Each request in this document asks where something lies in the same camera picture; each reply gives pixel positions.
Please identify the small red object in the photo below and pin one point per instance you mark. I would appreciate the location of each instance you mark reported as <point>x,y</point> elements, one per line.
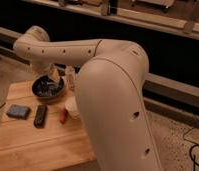
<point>62,116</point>

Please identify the blue sponge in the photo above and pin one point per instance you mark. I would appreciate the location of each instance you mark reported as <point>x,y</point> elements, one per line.
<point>18,111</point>

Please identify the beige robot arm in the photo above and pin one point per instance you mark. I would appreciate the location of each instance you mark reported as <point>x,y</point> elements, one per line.
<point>108,94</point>

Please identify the dark ceramic bowl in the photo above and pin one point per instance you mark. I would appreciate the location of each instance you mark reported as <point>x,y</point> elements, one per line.
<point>45,88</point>

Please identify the black rectangular bar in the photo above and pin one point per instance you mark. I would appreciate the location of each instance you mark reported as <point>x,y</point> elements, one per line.
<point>40,116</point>

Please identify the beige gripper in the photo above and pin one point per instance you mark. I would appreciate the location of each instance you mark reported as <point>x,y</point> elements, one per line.
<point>41,69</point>

